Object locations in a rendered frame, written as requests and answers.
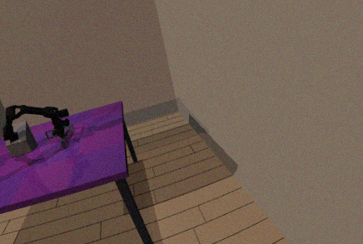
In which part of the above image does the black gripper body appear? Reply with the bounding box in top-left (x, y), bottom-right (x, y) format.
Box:
top-left (52, 118), bottom-right (63, 136)

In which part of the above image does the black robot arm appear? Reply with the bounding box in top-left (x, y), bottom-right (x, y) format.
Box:
top-left (3, 105), bottom-right (70, 142)

